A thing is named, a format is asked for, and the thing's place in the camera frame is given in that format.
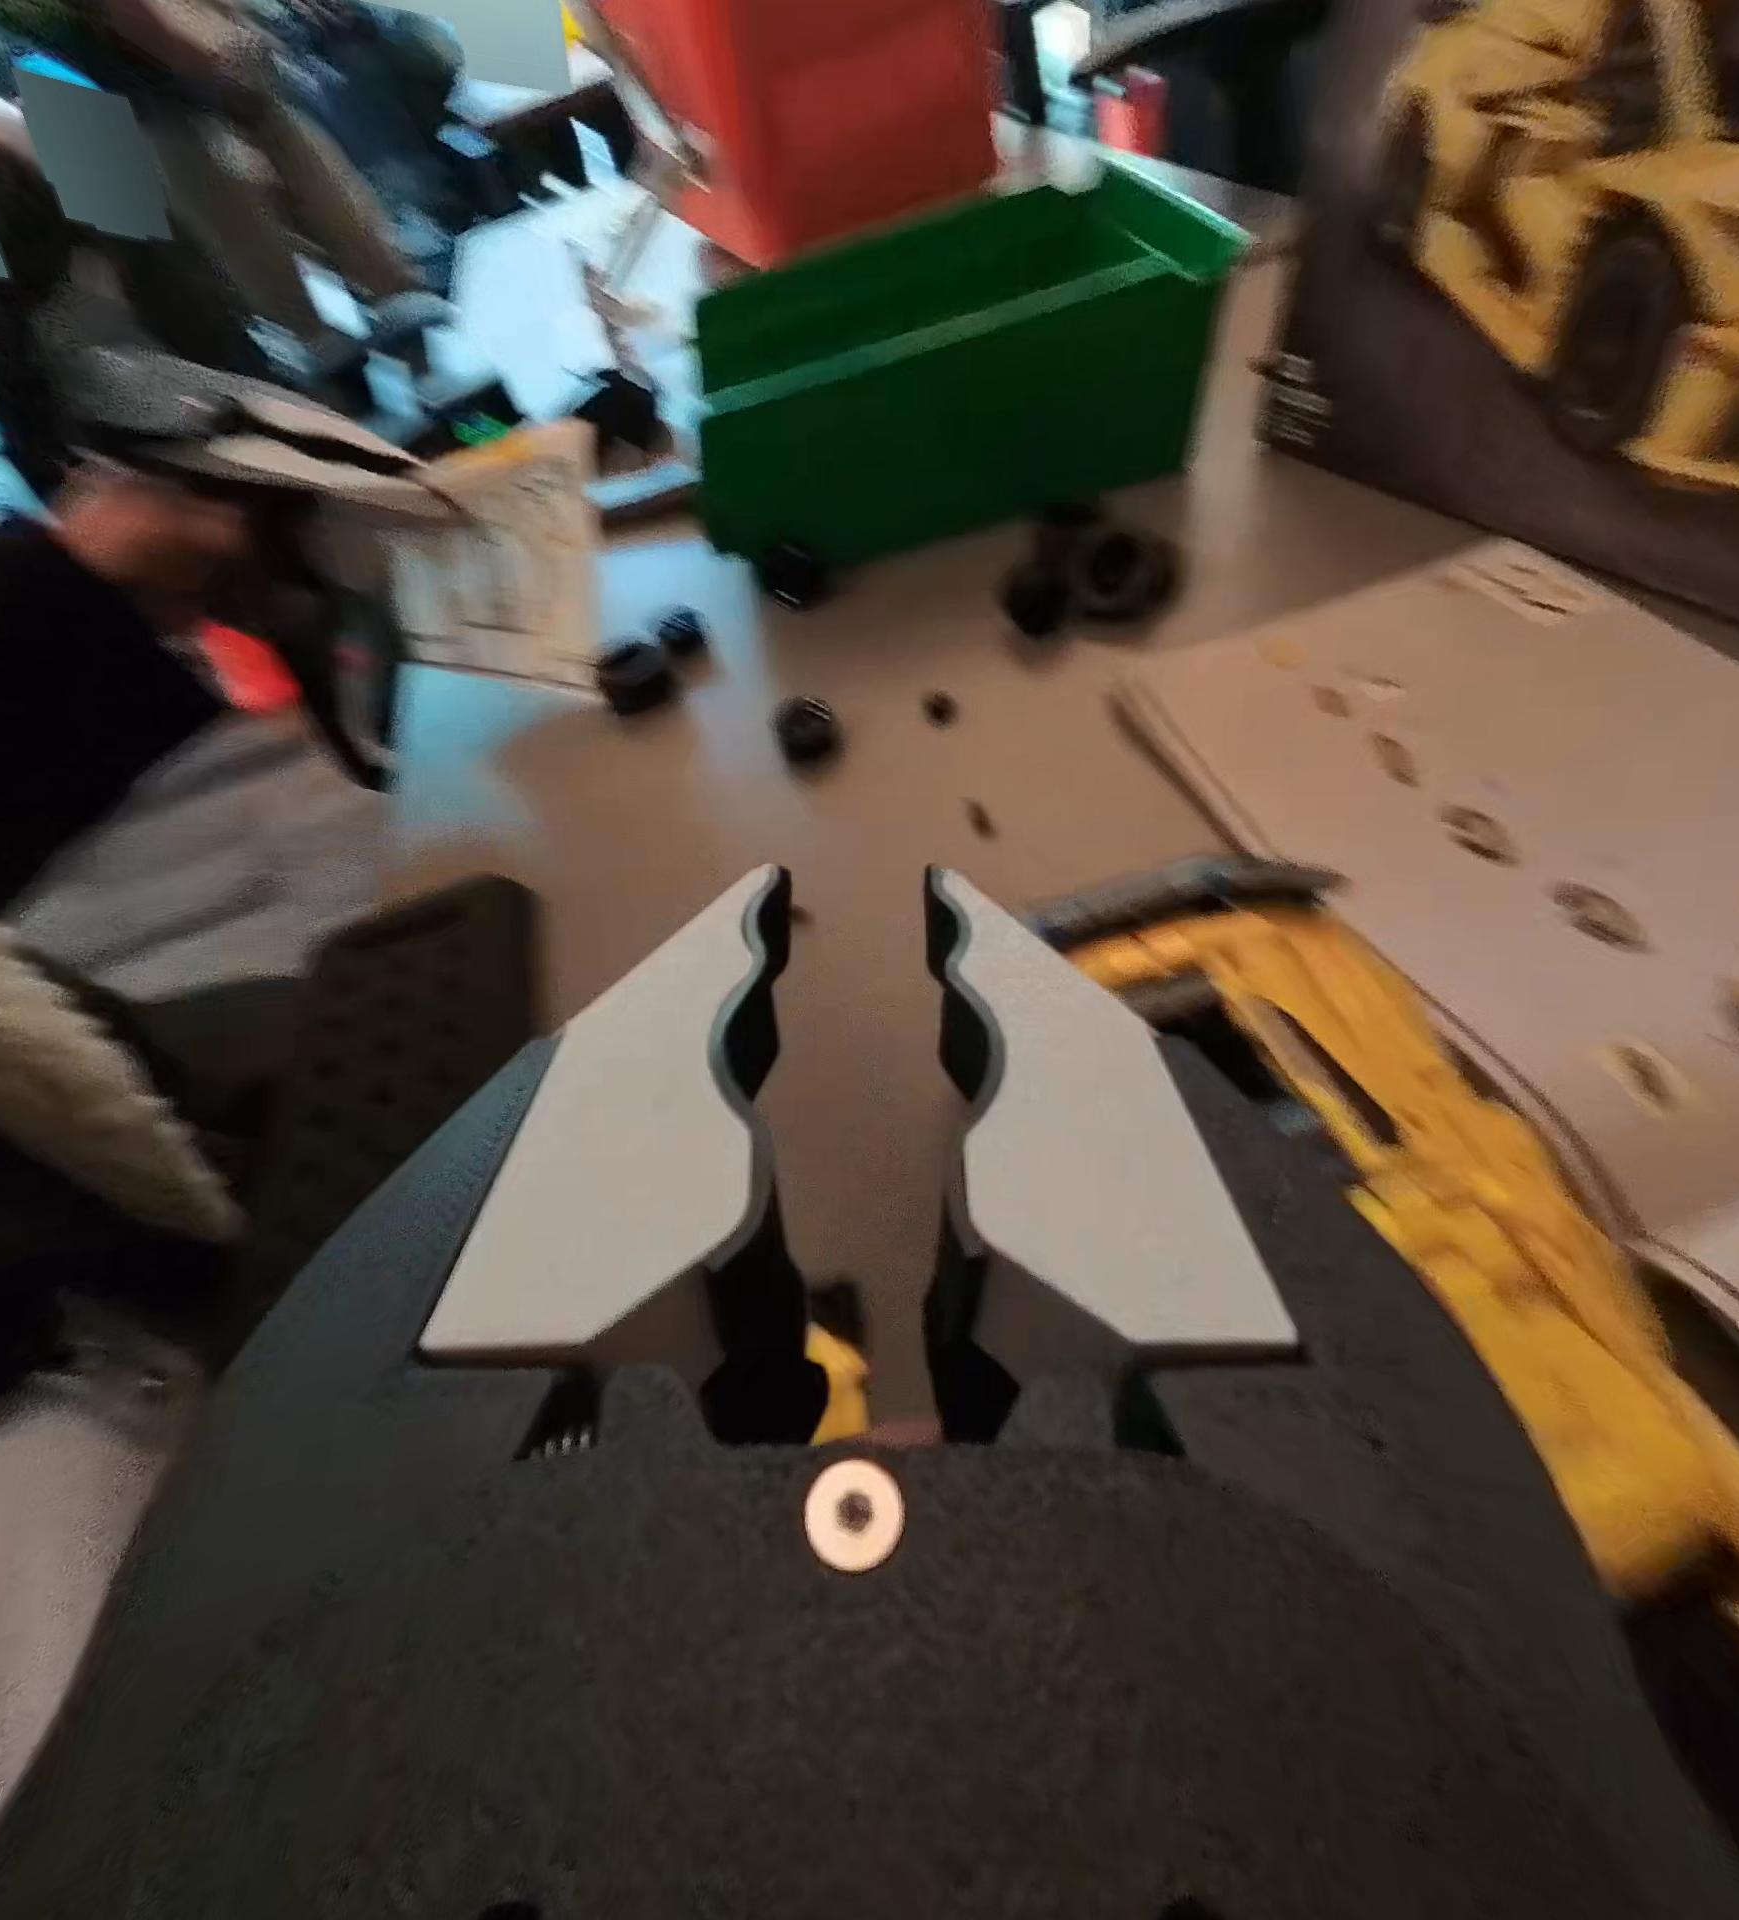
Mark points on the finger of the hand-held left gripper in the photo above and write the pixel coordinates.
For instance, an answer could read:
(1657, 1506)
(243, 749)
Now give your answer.
(344, 477)

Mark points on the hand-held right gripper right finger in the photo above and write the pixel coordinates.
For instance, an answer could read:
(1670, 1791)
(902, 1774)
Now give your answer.
(1124, 1201)

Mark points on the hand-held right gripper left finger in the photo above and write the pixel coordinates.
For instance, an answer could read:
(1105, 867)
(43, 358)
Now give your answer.
(614, 1201)

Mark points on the yellow toy brick car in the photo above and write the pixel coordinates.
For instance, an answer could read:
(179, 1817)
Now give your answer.
(1484, 1201)

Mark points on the building instruction booklet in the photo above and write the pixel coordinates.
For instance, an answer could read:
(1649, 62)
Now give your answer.
(1409, 720)

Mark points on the person's left forearm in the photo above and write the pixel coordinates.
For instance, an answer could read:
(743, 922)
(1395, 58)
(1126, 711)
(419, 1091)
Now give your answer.
(29, 690)

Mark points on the grey desk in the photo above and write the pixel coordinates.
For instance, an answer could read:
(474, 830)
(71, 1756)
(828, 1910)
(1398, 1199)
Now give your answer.
(884, 780)

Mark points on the person's left hand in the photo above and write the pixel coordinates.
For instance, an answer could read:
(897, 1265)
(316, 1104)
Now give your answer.
(149, 540)

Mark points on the dark dotted cloth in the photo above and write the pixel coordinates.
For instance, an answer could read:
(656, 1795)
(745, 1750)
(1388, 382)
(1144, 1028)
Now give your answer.
(419, 1020)

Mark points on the small yellow brick piece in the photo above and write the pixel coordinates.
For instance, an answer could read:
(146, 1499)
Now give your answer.
(839, 1380)

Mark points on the black toy tyre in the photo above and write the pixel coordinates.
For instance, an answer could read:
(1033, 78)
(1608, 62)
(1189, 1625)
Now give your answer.
(638, 679)
(793, 574)
(1035, 601)
(1120, 574)
(1073, 522)

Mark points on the small black toy wheel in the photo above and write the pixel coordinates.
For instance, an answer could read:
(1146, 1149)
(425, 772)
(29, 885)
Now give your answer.
(683, 631)

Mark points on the black toy wheel rim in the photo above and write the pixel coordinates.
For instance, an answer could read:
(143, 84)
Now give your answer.
(805, 733)

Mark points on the red plastic carry case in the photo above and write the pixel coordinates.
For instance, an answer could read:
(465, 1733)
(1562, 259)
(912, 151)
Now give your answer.
(809, 104)

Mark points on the green plastic bin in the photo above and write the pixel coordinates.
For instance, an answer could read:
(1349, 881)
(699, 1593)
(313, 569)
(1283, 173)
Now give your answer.
(960, 389)

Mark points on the toy car set box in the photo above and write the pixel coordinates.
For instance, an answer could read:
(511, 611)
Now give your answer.
(1560, 226)

